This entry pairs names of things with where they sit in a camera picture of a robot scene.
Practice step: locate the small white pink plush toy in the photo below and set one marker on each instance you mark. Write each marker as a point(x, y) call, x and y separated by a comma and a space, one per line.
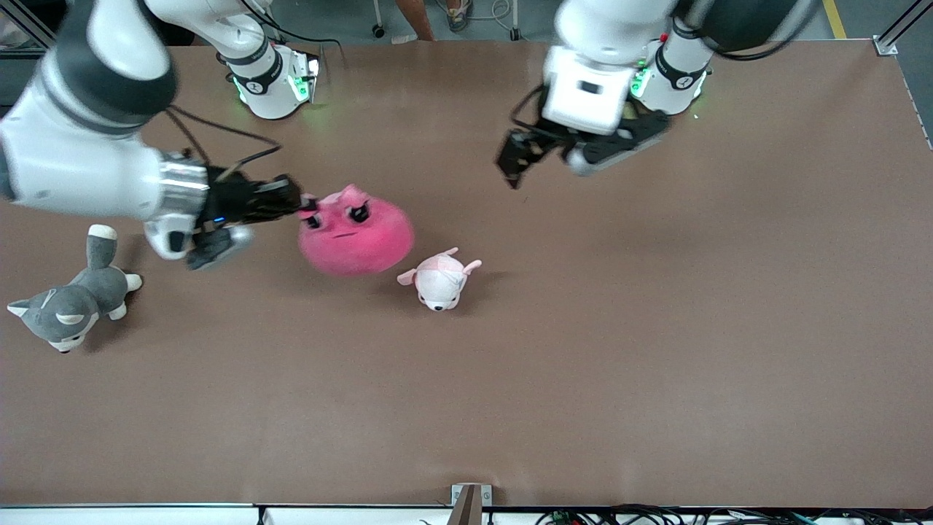
point(441, 284)

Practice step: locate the grey white husky plush toy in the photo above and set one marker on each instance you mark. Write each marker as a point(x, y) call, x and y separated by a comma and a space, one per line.
point(80, 299)

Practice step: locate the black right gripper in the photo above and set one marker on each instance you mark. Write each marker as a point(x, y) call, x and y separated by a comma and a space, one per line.
point(235, 197)

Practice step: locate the aluminium frame profile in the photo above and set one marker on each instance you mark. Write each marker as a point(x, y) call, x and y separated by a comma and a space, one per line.
point(18, 28)
point(885, 45)

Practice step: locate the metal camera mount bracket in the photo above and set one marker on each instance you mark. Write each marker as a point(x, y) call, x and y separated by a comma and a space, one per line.
point(470, 503)

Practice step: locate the person's bare leg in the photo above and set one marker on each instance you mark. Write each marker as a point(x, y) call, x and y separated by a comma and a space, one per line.
point(415, 18)

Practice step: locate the pink round plush toy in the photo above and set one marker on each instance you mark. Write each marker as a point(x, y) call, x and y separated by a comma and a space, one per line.
point(364, 240)

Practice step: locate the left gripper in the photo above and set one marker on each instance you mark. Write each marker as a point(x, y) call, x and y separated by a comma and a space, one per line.
point(519, 150)

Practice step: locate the person's shoe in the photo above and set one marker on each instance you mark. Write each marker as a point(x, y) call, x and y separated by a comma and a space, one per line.
point(458, 18)

